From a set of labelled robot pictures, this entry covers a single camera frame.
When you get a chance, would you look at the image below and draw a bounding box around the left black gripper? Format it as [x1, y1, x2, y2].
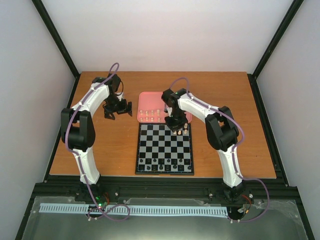
[104, 94, 133, 120]

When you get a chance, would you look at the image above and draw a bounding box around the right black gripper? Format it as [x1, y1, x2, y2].
[164, 109, 188, 132]

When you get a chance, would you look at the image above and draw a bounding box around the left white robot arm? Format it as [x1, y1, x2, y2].
[60, 73, 133, 202]

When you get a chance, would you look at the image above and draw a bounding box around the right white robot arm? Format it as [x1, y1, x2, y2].
[161, 88, 244, 203]

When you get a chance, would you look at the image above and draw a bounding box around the black chess piece row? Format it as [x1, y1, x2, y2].
[137, 158, 193, 173]

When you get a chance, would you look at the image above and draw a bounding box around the pink plastic tray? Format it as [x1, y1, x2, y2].
[136, 91, 193, 124]

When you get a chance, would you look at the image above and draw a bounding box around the black and white chessboard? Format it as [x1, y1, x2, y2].
[135, 123, 195, 176]

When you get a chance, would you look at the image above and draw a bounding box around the light blue cable duct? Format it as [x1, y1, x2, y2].
[38, 203, 228, 218]

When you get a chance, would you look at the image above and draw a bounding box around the black aluminium frame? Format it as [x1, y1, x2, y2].
[15, 0, 315, 240]

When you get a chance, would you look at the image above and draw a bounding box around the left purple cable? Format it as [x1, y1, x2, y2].
[64, 62, 131, 222]

